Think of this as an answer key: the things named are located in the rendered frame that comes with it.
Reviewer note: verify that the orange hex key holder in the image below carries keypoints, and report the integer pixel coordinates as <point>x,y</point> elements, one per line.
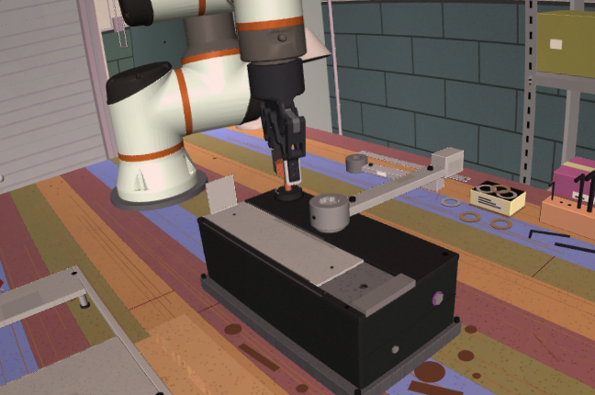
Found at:
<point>571,217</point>

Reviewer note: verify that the cream box of rings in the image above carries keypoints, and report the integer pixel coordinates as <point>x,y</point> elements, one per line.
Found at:
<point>495,203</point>

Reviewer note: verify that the black transom closer body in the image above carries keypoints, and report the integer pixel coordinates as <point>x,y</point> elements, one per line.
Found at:
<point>287,306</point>

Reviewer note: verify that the purple hex bolt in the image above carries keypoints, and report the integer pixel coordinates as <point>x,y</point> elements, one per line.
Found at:
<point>438,298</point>

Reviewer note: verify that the grey metal shelf unit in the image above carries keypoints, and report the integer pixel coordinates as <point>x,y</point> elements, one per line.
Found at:
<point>528,99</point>

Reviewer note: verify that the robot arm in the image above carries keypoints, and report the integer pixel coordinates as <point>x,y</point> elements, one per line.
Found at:
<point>213,99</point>

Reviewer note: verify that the tan washer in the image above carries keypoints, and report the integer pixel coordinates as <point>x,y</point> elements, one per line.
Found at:
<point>461,216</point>
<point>493,223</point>

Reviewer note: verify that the grey roller shutter door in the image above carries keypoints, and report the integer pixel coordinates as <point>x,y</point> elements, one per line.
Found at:
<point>31,89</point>

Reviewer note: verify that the grey closer base plate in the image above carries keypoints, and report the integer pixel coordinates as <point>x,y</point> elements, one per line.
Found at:
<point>278,340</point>

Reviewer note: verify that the pink pipe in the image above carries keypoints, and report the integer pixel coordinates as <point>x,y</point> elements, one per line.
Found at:
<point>334,74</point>

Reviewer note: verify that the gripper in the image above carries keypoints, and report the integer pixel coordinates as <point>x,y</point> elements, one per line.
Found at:
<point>276,81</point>

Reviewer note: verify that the grey washer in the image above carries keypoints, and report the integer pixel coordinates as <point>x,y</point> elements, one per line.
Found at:
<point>443,201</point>

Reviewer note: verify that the grey cover plate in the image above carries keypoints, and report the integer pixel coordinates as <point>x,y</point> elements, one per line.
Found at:
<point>282,242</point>

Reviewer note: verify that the grey metal tray frame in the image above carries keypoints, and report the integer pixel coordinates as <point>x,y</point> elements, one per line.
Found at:
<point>36,296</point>

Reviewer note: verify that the olive cardboard box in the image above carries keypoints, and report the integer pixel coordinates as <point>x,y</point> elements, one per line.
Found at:
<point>569,44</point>

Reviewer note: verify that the light grey upright plate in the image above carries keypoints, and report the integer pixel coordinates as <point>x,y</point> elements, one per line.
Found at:
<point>222,195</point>

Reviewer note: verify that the grey round bolt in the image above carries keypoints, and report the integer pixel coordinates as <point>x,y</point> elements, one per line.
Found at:
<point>395,349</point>

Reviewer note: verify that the grey lip block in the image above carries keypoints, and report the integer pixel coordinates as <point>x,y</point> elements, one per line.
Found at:
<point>371,291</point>

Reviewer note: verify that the black check valve knob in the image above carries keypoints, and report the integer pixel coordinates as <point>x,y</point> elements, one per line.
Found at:
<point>288,193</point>

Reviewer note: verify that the short black hex key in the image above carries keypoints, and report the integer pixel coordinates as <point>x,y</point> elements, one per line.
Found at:
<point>553,191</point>

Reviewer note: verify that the white cone lamp shade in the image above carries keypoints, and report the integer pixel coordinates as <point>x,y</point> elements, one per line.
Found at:
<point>315,47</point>

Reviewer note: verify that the grey round base plate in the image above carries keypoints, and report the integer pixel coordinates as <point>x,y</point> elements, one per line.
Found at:
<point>129,200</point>

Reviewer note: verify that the pink box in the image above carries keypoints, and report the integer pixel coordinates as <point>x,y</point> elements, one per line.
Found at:
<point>566,178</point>

